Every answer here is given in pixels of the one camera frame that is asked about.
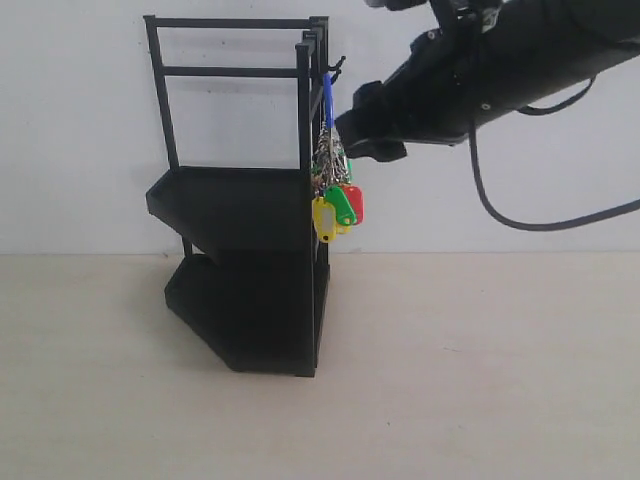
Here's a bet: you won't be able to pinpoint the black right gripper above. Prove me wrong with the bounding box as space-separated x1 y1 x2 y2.
335 25 505 162

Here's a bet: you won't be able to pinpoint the keys with coloured tags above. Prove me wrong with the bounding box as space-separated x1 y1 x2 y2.
311 73 365 244

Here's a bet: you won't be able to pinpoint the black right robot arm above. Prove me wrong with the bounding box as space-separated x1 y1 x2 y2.
335 1 639 162

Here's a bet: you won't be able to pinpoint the black two-tier shelf rack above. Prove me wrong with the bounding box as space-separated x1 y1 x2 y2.
144 15 341 377

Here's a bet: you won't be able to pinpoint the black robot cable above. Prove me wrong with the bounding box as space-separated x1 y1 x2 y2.
429 0 640 233

